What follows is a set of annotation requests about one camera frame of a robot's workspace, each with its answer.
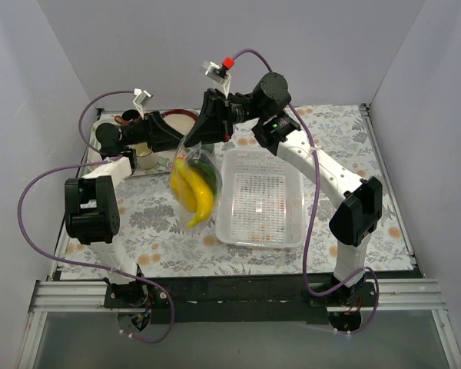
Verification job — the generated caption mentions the cream enamel mug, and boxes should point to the cream enamel mug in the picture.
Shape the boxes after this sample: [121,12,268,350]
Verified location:
[134,144,158,170]

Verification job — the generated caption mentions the brown ceramic cup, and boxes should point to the brown ceramic cup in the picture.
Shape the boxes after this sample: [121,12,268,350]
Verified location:
[114,109,141,126]

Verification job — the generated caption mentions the red rimmed beige plate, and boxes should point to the red rimmed beige plate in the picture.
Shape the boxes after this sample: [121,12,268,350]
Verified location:
[161,109,198,135]

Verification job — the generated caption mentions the aluminium frame rail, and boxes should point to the aluminium frame rail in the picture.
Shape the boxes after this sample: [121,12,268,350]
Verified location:
[29,276,446,312]

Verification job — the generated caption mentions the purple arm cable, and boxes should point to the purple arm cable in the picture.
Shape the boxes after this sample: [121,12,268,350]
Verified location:
[17,90,176,343]
[230,48,380,336]

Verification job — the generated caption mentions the clear zip top bag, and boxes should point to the clear zip top bag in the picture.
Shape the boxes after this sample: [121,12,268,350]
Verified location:
[170,140,223,234]

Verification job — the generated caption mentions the floral serving tray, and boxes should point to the floral serving tray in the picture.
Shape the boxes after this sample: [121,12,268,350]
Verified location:
[80,109,201,178]

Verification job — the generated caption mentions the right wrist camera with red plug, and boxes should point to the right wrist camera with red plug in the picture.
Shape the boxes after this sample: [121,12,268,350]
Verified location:
[201,57,234,96]

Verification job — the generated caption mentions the yellow fake banana bunch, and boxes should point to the yellow fake banana bunch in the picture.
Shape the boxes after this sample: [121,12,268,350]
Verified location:
[170,159,215,228]

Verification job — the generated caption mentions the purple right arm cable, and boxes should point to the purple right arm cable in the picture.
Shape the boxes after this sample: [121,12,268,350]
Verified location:
[230,48,380,336]

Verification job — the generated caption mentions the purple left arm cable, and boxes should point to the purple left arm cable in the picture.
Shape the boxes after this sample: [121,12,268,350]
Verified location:
[17,90,176,343]

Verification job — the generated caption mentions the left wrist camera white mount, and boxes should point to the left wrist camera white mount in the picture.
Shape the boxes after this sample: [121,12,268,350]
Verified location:
[133,88,153,117]

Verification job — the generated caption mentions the white perforated plastic basket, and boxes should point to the white perforated plastic basket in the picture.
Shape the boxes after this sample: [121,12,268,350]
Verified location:
[215,148,307,248]

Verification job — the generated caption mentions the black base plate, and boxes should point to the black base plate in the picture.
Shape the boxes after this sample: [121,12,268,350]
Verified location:
[103,274,376,330]

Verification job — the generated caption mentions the floral table mat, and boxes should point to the floral table mat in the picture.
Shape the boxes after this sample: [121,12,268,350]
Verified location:
[59,104,415,281]

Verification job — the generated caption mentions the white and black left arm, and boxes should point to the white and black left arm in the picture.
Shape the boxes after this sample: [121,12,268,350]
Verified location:
[65,111,183,308]

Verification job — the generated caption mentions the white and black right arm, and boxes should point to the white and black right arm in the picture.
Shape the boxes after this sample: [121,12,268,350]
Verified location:
[184,67,383,306]

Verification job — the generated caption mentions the green fake bell pepper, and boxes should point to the green fake bell pepper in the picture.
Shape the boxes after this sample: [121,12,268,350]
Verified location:
[195,161,220,195]

